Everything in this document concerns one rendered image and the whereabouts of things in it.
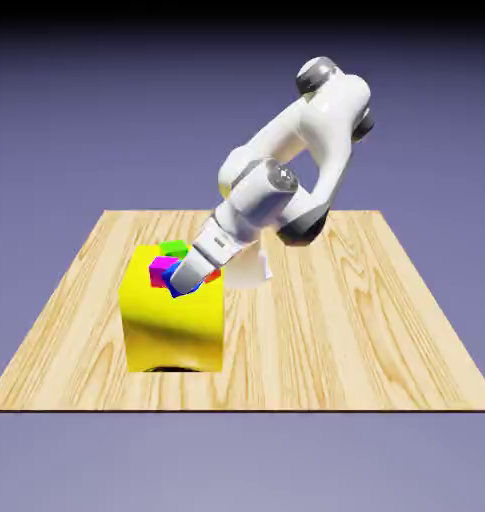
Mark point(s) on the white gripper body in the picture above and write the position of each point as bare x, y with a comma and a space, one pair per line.
190, 272

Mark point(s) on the small blue cube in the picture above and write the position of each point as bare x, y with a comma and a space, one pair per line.
168, 276

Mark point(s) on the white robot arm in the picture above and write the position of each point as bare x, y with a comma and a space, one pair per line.
330, 120

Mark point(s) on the small red cube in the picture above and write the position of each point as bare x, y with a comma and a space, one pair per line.
213, 275

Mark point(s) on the small green cube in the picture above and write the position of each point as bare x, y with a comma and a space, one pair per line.
174, 248

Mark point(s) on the small magenta cube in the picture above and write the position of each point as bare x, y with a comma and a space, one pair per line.
160, 270

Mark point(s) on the large yellow box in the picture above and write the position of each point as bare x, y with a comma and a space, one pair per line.
174, 328

